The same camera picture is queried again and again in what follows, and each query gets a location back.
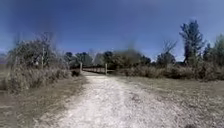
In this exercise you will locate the bare bushy thicket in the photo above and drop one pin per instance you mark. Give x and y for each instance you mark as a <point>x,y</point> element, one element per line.
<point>31,63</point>

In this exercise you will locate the row of trees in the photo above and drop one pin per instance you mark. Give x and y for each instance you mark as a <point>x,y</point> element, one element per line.
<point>113,58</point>

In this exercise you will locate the dry grass verge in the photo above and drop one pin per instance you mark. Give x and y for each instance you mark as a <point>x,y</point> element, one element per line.
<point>193,100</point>
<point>33,103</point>

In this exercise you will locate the pale gravel path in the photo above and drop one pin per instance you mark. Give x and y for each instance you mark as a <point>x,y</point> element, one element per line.
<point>110,103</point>

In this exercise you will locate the tall dark tree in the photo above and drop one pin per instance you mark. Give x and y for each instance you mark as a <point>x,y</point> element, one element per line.
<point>191,41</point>

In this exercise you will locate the dry brown hedge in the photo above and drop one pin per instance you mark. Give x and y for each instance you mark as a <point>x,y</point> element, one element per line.
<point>166,71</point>

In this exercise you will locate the wooden fence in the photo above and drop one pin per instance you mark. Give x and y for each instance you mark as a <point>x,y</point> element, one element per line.
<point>96,69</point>

